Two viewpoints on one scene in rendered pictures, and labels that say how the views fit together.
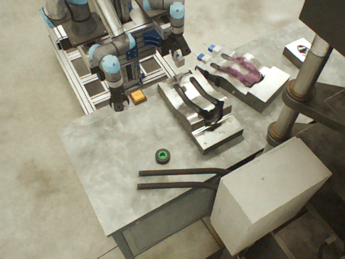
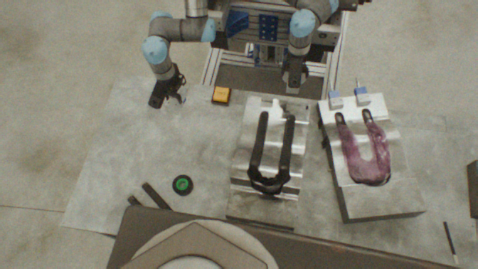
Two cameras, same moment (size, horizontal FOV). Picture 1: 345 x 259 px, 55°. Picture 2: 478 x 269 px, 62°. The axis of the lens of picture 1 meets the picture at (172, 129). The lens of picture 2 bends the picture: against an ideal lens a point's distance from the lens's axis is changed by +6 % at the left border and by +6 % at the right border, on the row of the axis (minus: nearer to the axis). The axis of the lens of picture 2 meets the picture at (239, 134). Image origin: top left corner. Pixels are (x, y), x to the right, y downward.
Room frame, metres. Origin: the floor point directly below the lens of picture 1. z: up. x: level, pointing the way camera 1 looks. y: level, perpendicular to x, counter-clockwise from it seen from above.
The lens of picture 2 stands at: (0.71, -0.45, 2.27)
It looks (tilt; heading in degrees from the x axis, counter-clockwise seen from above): 66 degrees down; 47
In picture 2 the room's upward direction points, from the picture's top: 8 degrees counter-clockwise
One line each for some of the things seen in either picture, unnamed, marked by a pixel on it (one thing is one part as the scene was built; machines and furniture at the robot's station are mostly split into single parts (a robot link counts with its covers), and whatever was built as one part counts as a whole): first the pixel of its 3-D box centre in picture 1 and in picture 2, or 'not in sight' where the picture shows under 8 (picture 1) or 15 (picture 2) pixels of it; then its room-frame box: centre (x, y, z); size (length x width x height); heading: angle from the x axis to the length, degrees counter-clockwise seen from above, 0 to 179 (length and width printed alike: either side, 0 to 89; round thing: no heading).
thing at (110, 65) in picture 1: (111, 68); (156, 54); (1.07, 0.27, 1.25); 0.09 x 0.08 x 0.11; 38
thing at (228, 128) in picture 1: (198, 105); (269, 157); (1.13, -0.15, 0.87); 0.50 x 0.26 x 0.14; 29
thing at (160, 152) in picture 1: (163, 156); (183, 185); (0.84, 0.05, 0.82); 0.08 x 0.08 x 0.04
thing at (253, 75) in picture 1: (241, 68); (365, 148); (1.38, -0.42, 0.90); 0.26 x 0.18 x 0.08; 46
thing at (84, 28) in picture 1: (82, 20); not in sight; (1.60, 0.52, 1.09); 0.15 x 0.15 x 0.10
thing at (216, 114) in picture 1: (199, 97); (272, 149); (1.15, -0.15, 0.92); 0.35 x 0.16 x 0.09; 29
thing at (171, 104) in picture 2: (120, 106); (180, 97); (1.09, 0.28, 0.93); 0.13 x 0.05 x 0.05; 10
